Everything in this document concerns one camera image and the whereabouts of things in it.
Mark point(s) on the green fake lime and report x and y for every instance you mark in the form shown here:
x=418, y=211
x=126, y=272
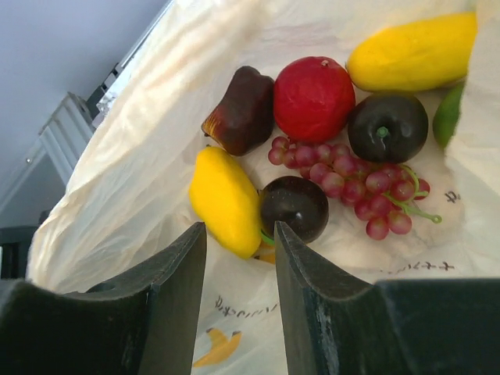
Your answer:
x=447, y=116

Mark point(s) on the yellow fake banana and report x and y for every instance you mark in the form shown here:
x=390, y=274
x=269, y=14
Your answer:
x=417, y=56

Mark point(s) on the dark fake plum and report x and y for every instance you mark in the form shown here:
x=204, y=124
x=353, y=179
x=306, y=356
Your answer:
x=388, y=128
x=298, y=202

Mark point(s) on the red fake pomegranate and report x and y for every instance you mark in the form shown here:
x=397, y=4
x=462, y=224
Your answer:
x=312, y=98

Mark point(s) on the dark brown fake pepper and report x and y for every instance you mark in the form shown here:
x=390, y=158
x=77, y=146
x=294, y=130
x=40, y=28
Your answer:
x=243, y=119

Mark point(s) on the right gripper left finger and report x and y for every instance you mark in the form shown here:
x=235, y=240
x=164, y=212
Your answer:
x=143, y=321

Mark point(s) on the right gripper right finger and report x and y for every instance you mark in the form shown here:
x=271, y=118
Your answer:
x=335, y=323

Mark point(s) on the yellow fake mango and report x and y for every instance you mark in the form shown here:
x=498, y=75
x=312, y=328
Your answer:
x=223, y=197

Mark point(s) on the red fake grapes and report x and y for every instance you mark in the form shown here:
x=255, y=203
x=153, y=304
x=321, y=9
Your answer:
x=383, y=196

